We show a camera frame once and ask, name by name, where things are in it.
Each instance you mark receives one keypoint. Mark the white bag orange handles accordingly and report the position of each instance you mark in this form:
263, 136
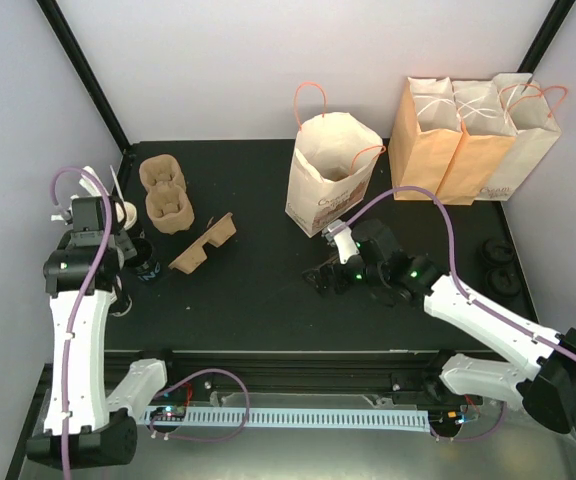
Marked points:
531, 109

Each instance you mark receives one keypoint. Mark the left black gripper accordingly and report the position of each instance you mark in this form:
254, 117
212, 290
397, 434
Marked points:
128, 247

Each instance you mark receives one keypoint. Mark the middle orange paper bag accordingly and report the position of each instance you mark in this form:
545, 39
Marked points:
487, 136

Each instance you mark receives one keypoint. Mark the back-left pulp cup carrier stack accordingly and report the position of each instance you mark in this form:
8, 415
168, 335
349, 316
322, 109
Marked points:
167, 202

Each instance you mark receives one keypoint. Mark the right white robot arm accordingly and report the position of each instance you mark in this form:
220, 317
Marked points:
537, 368

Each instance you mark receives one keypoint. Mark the black frame post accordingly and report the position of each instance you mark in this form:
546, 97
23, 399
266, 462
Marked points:
70, 45
548, 30

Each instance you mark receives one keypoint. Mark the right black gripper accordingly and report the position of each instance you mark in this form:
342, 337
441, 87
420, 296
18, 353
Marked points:
341, 285

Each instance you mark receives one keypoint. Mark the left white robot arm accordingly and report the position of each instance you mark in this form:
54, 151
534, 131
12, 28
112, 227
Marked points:
86, 426

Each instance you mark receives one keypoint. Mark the black coffee lid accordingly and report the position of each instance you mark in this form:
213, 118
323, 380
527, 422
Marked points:
503, 282
497, 252

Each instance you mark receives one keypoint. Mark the right black frame post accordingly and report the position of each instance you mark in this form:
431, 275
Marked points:
548, 30

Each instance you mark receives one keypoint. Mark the printed Cream Bear paper bag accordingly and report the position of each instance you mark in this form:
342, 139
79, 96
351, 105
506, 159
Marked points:
332, 163

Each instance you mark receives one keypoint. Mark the light blue cable duct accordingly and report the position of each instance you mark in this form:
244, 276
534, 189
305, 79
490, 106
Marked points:
285, 418

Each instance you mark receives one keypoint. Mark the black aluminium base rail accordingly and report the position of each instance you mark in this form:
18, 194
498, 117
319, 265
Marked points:
293, 370

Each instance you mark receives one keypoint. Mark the black paper cup stack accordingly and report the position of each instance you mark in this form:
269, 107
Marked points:
121, 303

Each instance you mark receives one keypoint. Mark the black coffee lid back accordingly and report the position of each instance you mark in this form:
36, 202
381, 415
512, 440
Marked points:
497, 252

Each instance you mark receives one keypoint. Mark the left black frame post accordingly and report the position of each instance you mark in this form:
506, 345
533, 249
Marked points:
70, 45

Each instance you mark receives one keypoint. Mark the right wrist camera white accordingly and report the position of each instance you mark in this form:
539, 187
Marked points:
339, 235

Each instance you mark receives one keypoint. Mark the left orange paper bag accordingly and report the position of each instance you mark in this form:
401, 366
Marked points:
425, 135

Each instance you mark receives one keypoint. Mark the orange paper bag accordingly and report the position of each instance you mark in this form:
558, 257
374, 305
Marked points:
487, 136
425, 135

